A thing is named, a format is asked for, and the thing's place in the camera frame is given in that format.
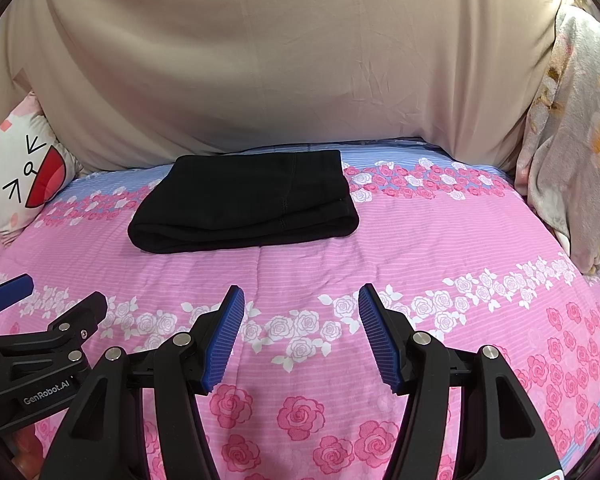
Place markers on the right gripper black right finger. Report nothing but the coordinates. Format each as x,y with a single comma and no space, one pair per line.
501,434

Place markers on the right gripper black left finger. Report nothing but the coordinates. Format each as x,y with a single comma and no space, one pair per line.
102,435

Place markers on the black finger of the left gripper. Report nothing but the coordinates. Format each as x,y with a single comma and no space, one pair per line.
15,290
68,332

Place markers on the black pants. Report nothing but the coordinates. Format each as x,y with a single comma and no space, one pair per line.
239,201

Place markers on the person's left hand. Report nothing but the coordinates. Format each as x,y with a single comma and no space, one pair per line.
29,456

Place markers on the white cartoon face pillow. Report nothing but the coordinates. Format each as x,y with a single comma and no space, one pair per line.
34,167

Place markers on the pink floral bed quilt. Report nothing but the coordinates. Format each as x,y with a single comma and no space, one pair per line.
453,247

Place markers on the beige curtain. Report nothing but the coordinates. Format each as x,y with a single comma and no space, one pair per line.
137,83

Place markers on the pale floral blanket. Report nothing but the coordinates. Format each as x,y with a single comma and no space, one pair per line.
558,167

